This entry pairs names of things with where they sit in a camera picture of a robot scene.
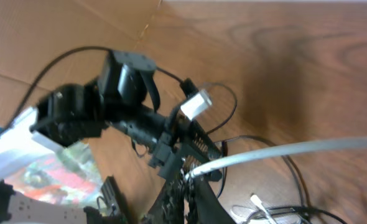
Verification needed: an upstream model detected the white usb cable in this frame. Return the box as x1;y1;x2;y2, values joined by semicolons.
185;136;367;224

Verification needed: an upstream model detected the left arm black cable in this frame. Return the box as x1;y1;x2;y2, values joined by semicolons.
0;45;184;138

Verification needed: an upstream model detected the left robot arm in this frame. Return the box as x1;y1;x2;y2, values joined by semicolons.
0;49;221;181

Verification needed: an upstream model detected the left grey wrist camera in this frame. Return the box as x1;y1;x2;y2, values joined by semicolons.
180;90;213;120

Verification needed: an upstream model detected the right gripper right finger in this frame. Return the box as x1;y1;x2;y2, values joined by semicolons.
194;177;236;224

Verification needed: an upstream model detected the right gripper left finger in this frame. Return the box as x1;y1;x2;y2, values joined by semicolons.
146;179;199;224

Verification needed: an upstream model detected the black usb cable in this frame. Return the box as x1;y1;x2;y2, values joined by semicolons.
202;82;349;224

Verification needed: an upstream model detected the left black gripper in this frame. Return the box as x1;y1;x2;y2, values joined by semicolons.
149;121;222;182

